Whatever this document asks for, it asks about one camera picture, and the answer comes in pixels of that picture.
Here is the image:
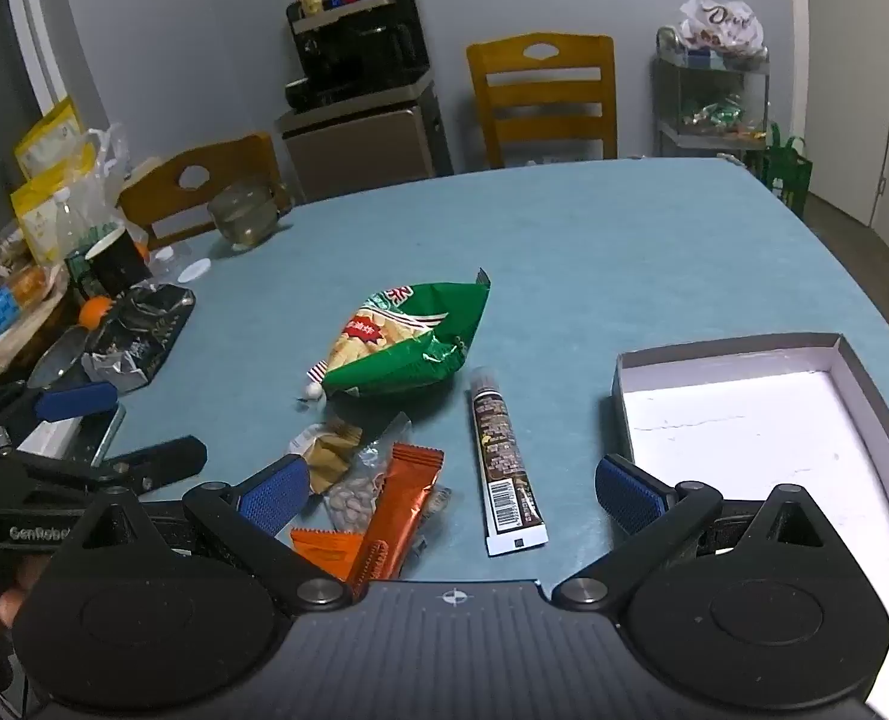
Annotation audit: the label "long orange snack packet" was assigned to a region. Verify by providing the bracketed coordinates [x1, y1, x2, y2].
[347, 444, 446, 584]

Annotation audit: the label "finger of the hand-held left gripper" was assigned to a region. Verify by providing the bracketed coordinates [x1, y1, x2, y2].
[0, 435, 209, 494]
[0, 381, 120, 428]

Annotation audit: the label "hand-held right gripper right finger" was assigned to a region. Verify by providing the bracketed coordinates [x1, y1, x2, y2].
[551, 454, 851, 611]

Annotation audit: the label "black tea bar machine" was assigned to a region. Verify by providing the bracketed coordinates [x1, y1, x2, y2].
[275, 0, 455, 203]

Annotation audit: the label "white plastic bag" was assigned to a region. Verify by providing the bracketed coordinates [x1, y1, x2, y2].
[677, 0, 767, 57]

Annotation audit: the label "round metal lid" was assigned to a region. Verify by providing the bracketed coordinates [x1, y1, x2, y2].
[28, 326, 89, 389]

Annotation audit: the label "brown tube snack pack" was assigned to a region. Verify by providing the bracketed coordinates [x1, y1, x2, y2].
[468, 366, 551, 557]

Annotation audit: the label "clear peanut packet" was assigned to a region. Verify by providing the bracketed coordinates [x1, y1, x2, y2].
[323, 414, 414, 541]

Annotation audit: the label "black foil bag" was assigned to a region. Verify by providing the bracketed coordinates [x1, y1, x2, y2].
[83, 285, 197, 392]

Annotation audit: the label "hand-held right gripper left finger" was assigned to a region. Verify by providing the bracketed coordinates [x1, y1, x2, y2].
[62, 456, 354, 611]

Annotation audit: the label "wooden chair with slatted back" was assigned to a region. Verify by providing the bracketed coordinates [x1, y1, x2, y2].
[465, 32, 618, 170]

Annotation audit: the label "black cup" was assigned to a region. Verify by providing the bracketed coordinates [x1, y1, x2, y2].
[85, 226, 152, 297]

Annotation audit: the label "clear plastic bag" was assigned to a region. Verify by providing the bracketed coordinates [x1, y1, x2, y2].
[77, 124, 132, 196]

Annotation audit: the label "bread packet with blue label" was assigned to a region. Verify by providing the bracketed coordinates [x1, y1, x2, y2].
[0, 262, 67, 368]

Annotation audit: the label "green chip bag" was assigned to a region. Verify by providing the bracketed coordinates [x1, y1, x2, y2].
[317, 268, 491, 398]

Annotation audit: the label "clear plastic bottle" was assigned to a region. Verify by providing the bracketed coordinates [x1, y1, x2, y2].
[47, 187, 89, 256]

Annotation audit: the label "green tote bag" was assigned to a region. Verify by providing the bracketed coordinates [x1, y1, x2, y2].
[748, 124, 813, 218]

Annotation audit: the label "tan snack packet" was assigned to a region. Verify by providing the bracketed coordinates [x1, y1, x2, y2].
[289, 420, 365, 496]

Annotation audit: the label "metal trolley cart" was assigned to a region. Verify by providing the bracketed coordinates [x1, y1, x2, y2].
[654, 26, 771, 158]

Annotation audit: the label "glass jar on table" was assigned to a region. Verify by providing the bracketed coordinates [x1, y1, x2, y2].
[206, 178, 293, 252]

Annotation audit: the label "wooden chair with round hole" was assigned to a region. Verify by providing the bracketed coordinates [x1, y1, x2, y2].
[116, 133, 288, 250]

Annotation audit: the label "small orange snack packet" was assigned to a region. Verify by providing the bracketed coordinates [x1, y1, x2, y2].
[289, 529, 365, 584]

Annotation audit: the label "white cardboard box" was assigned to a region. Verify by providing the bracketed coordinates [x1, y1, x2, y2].
[611, 331, 889, 717]

